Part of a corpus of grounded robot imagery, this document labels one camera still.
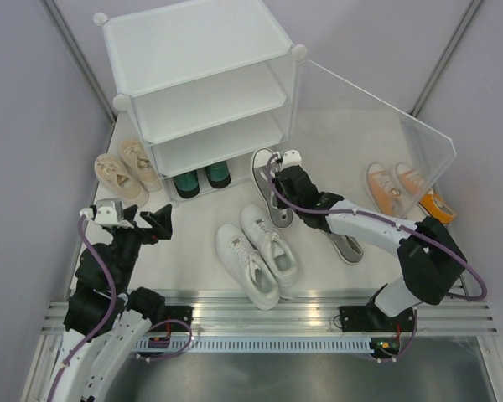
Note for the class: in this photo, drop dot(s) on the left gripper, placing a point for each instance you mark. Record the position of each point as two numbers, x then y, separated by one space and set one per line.
162 224

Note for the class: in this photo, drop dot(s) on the beige sneaker left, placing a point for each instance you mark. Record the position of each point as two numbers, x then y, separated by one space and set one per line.
113 175

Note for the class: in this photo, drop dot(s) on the grey canvas sneaker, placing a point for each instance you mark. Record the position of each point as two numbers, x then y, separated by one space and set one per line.
281 218
348 248

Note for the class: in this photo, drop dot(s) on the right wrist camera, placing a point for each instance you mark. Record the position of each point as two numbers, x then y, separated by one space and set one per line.
289 158

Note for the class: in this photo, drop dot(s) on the beige sneaker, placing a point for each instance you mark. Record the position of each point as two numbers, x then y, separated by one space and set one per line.
113 175
135 157

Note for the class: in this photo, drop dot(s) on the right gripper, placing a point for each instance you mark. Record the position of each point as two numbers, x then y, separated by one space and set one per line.
278 187

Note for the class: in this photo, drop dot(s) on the aluminium frame rail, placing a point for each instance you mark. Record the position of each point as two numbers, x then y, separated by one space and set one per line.
321 316

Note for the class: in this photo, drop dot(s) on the green loafer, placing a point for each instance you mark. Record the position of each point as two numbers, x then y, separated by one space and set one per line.
187 184
218 175

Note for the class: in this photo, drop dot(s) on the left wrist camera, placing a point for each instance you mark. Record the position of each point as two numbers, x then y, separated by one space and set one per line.
108 213

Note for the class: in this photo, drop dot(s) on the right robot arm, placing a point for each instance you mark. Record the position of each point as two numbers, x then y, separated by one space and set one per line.
430 260

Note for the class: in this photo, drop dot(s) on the white sneaker left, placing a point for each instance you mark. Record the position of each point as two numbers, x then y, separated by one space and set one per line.
243 262

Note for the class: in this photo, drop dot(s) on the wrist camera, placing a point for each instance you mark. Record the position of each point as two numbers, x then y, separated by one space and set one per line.
289 158
108 213

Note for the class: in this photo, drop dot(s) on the white plastic shoe cabinet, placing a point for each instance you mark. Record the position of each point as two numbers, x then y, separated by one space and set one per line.
203 82

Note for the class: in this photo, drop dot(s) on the white sneaker right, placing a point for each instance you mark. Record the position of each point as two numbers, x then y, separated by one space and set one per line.
272 247

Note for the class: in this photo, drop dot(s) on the translucent cabinet door panel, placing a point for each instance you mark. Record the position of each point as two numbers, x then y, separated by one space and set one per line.
340 129

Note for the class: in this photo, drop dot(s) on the orange canvas sneaker left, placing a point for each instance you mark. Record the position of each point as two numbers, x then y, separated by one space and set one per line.
383 191

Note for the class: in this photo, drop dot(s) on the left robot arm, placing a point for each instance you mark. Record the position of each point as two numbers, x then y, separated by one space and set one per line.
104 320

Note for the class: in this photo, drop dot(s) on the orange canvas sneaker right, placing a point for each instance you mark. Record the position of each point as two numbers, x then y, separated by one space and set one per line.
412 181

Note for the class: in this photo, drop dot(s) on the orange canvas sneaker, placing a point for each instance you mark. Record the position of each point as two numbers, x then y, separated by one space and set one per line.
412 181
383 191

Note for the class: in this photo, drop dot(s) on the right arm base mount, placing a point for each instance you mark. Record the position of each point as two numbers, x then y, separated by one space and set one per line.
366 319

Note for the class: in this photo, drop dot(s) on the beige sneaker right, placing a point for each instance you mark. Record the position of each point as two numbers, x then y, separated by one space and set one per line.
135 157

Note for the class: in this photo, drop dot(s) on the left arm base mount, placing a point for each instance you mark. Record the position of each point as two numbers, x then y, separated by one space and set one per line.
172 319

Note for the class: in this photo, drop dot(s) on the white sneaker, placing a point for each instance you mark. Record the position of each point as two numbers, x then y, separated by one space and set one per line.
272 247
243 262

